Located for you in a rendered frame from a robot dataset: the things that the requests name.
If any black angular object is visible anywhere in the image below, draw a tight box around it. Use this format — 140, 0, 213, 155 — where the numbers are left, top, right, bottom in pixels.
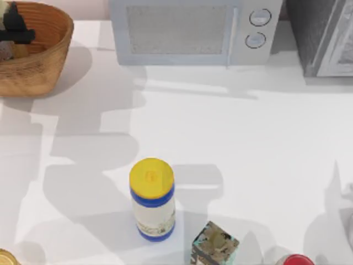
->
0, 1, 36, 45

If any woven wooden basket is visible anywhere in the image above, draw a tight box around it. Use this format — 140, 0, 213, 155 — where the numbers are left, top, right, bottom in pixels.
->
0, 1, 74, 98

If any round microwave knob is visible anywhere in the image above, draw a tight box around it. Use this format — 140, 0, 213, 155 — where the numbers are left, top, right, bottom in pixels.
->
248, 8, 272, 27
244, 31, 268, 50

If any microwave oven door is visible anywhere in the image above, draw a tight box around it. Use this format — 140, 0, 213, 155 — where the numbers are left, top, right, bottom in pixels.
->
109, 0, 238, 66

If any teal patterned carton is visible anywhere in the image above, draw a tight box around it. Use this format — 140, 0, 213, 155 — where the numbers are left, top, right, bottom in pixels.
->
190, 220, 240, 265

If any pale microwave oven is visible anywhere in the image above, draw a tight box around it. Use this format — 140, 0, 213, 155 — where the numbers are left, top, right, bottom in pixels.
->
107, 0, 284, 67

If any white bottle with yellow lid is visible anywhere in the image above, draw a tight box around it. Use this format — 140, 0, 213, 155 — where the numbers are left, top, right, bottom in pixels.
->
129, 157, 177, 242

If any grey cabinet door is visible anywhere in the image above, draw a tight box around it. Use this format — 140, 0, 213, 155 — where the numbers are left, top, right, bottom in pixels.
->
316, 0, 353, 78

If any microwave door handle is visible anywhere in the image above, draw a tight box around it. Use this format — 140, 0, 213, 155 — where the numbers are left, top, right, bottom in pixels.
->
227, 7, 239, 67

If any grey rounded lump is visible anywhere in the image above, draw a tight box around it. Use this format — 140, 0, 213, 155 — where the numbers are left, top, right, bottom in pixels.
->
0, 41, 15, 63

